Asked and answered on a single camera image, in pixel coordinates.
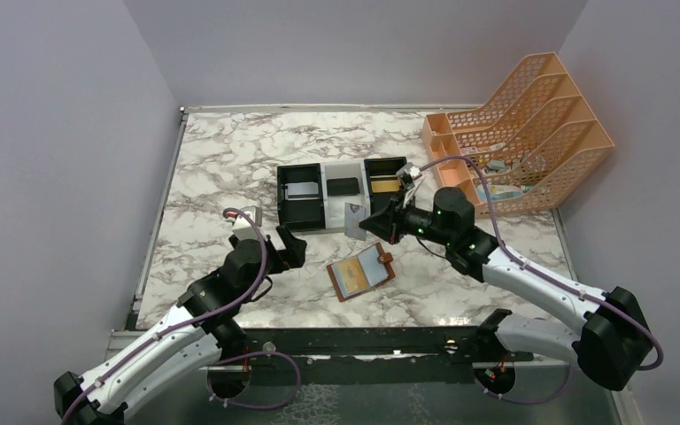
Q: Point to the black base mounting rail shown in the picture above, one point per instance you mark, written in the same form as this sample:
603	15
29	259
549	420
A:
375	343

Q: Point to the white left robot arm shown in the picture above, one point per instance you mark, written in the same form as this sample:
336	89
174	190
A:
110	392

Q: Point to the brown leather card holder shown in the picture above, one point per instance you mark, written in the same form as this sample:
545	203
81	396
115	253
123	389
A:
365	272

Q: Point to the orange plastic file organizer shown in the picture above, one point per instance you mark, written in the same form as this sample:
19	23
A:
526	149

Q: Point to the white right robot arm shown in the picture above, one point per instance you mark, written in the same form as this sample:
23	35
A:
473	252

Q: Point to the black card in tray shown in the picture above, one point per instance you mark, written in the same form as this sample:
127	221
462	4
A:
343	187

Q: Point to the gold card in holder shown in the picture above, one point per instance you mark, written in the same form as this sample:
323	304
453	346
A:
350	277

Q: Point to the silver card in tray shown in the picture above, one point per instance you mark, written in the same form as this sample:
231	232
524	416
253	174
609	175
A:
302	190

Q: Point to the blue grey credit card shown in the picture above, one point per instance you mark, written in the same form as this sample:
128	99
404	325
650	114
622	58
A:
353	215

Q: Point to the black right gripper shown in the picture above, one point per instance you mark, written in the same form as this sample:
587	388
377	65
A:
395	219

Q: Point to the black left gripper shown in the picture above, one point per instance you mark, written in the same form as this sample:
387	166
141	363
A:
281	252

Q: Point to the black and white card tray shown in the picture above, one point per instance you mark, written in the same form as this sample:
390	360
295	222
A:
327	213

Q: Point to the gold card in tray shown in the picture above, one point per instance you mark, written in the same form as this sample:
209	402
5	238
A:
385	186

